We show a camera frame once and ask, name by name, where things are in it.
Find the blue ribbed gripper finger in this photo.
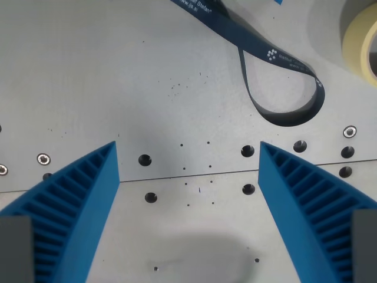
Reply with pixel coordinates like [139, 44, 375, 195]
[257, 141, 377, 283]
[0, 140, 121, 283]

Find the cream masking tape roll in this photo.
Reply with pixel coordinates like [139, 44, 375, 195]
[342, 0, 377, 88]

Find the dark blue printed lanyard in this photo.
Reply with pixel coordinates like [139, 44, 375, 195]
[170, 0, 326, 127]

